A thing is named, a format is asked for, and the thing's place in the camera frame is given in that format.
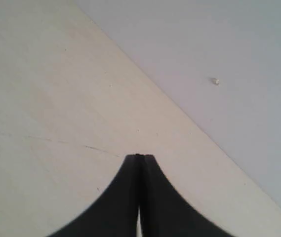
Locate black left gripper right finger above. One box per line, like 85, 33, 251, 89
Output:
139, 155, 231, 237

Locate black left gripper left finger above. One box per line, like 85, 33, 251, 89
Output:
51, 155, 140, 237

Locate small white wall chip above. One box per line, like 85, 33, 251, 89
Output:
211, 78, 220, 86

